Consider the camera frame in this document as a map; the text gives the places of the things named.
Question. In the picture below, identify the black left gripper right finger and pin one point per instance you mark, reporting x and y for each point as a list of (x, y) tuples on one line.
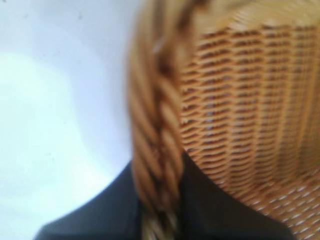
[(220, 217)]

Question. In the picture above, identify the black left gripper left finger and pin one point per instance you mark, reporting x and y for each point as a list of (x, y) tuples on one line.
[(105, 215)]

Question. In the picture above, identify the brown woven wicker basket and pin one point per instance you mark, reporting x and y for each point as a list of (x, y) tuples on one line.
[(237, 100)]

